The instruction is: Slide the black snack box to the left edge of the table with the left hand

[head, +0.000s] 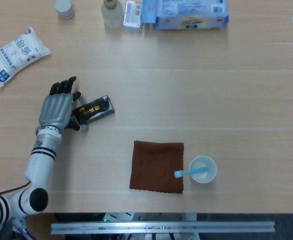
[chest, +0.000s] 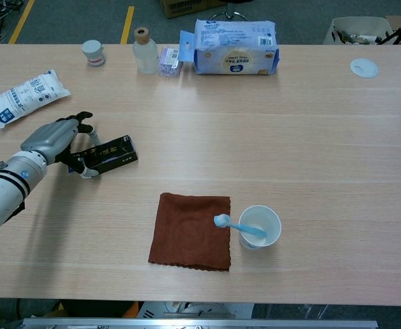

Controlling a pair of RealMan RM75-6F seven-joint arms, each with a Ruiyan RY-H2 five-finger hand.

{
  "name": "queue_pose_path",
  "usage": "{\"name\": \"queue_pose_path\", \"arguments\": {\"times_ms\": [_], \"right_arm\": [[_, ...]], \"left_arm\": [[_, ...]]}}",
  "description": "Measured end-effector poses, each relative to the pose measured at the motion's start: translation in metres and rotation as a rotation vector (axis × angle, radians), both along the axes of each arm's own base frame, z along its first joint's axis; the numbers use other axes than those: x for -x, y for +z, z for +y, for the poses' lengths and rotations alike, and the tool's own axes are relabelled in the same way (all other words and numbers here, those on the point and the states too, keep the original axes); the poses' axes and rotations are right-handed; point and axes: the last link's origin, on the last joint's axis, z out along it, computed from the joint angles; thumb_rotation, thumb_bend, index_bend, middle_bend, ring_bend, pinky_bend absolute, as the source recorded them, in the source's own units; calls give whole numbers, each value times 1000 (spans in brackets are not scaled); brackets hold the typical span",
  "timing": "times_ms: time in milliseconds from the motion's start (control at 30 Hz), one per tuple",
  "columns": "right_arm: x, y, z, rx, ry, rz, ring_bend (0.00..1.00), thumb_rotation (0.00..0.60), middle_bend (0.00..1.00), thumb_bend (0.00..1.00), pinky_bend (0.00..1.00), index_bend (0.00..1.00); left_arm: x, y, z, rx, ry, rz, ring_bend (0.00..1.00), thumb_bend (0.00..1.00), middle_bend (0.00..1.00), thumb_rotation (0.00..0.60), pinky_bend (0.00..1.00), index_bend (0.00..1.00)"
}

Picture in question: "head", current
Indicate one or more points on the grey black left robot hand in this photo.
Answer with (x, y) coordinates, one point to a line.
(56, 110)

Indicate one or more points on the small black box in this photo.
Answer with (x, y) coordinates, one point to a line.
(96, 110)

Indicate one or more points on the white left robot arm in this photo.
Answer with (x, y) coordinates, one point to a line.
(39, 162)

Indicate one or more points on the clear glass bottle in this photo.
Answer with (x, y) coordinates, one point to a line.
(112, 15)

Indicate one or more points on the small white purple box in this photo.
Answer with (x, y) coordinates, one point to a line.
(132, 13)

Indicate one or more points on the white salt bag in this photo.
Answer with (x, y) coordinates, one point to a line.
(16, 55)

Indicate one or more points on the small white jar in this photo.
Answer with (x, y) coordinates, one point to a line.
(64, 8)

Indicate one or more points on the brown square cloth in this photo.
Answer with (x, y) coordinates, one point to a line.
(156, 167)

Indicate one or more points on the clear crumpled plastic bag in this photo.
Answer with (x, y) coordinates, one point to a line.
(19, 223)

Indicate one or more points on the blue hang tab card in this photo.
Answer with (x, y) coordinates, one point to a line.
(148, 12)

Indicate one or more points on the light blue plastic spoon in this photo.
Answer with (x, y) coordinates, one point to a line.
(179, 173)

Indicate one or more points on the white paper cup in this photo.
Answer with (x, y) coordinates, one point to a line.
(207, 176)

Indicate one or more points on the blue wet wipes pack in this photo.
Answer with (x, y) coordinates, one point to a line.
(191, 15)

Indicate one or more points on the aluminium profile rail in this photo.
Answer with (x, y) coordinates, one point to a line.
(161, 227)

